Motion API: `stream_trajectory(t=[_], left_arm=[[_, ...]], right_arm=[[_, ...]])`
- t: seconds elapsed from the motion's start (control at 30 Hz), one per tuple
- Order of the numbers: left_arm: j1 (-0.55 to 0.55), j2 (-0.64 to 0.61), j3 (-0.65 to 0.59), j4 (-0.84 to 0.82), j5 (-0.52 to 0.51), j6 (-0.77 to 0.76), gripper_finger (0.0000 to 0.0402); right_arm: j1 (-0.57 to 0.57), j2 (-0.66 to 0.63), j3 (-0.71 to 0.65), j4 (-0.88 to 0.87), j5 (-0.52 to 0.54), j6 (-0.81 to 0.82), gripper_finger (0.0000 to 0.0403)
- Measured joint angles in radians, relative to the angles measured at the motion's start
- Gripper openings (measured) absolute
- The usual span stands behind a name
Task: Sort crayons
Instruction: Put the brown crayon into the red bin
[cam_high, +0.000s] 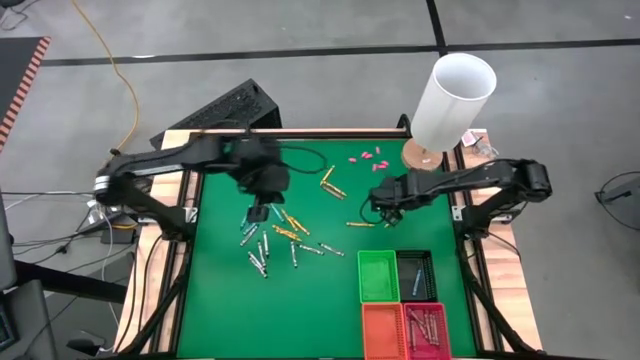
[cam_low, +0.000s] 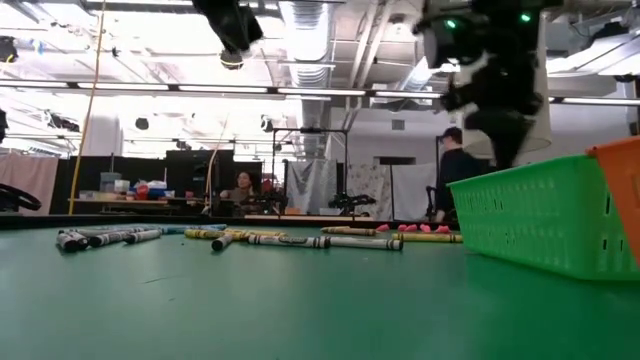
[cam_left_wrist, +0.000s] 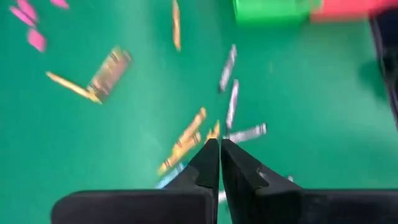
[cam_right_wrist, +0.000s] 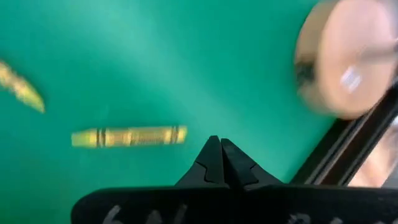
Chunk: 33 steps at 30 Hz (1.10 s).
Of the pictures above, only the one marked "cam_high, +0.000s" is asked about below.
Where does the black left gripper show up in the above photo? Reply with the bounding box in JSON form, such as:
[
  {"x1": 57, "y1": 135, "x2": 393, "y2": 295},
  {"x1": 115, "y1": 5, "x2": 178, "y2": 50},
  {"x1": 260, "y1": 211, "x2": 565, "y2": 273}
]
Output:
[{"x1": 230, "y1": 137, "x2": 292, "y2": 224}]

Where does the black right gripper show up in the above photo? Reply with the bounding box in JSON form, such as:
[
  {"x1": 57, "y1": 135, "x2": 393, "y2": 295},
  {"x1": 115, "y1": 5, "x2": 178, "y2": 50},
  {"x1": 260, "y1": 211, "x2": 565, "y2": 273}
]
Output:
[{"x1": 368, "y1": 174, "x2": 417, "y2": 229}]

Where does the green plastic basket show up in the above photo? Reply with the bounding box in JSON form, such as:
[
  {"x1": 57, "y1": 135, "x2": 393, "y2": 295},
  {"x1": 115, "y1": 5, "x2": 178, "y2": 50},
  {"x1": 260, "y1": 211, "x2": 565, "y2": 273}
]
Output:
[{"x1": 356, "y1": 249, "x2": 401, "y2": 304}]

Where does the black plastic basket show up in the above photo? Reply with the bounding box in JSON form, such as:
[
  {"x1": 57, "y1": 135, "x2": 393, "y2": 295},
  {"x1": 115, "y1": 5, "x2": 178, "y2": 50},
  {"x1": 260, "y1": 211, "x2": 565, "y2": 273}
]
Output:
[{"x1": 396, "y1": 249, "x2": 439, "y2": 303}]

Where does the black perforated case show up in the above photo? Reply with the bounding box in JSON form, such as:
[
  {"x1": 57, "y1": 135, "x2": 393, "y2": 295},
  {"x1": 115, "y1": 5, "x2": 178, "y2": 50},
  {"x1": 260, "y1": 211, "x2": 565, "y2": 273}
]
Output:
[{"x1": 149, "y1": 78, "x2": 283, "y2": 151}]

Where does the clear plastic wrap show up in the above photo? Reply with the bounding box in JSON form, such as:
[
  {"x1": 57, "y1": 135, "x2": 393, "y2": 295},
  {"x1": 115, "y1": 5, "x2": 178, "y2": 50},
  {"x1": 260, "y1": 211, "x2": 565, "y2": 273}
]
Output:
[{"x1": 472, "y1": 139, "x2": 500, "y2": 160}]

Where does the orange plastic basket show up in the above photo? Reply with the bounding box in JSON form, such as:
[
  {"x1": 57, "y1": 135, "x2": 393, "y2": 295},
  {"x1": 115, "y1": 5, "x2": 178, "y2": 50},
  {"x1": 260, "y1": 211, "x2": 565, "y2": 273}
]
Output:
[{"x1": 360, "y1": 302, "x2": 409, "y2": 360}]

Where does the white cylinder lamp shade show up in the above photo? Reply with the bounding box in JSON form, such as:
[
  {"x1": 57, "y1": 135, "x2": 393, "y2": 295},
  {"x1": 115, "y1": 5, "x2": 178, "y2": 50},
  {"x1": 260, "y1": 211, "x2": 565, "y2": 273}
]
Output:
[{"x1": 401, "y1": 52, "x2": 498, "y2": 174}]

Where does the red plastic basket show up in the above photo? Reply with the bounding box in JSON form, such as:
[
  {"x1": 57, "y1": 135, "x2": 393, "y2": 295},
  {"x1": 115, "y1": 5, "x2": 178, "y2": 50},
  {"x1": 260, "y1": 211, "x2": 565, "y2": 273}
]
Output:
[{"x1": 402, "y1": 301, "x2": 453, "y2": 360}]

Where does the black floor beam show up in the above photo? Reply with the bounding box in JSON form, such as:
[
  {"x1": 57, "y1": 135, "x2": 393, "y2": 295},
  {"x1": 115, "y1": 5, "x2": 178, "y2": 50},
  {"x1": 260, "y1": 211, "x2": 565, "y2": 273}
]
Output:
[{"x1": 14, "y1": 259, "x2": 129, "y2": 304}]

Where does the black striped-edge floor mat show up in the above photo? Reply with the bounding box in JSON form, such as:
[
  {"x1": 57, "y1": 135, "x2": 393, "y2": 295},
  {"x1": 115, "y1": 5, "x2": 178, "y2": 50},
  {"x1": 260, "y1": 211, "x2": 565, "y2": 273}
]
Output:
[{"x1": 0, "y1": 36, "x2": 52, "y2": 151}]

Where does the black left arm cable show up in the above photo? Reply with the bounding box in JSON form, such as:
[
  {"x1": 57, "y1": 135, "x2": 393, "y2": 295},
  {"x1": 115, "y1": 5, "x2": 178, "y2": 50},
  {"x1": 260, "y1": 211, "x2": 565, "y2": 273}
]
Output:
[{"x1": 277, "y1": 144, "x2": 330, "y2": 175}]

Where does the black table frame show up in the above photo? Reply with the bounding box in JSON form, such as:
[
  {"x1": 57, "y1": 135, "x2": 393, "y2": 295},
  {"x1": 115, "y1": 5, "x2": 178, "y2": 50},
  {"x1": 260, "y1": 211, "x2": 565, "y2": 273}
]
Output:
[{"x1": 117, "y1": 127, "x2": 546, "y2": 360}]

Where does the yellow extension cable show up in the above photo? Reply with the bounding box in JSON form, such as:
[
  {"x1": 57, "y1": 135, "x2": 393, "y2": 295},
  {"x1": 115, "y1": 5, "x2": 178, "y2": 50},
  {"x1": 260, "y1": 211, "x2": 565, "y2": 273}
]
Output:
[{"x1": 69, "y1": 0, "x2": 141, "y2": 166}]

